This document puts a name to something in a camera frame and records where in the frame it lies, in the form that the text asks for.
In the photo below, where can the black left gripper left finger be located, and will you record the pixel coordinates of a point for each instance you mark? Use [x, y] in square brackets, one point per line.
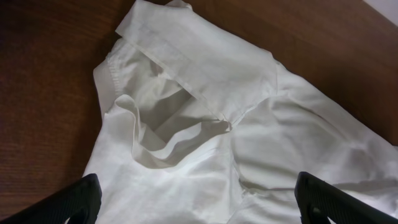
[78, 203]

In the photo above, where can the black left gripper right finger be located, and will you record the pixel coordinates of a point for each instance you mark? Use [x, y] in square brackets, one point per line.
[322, 203]

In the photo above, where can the white t-shirt with robot print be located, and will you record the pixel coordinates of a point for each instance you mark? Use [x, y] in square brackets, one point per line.
[200, 126]

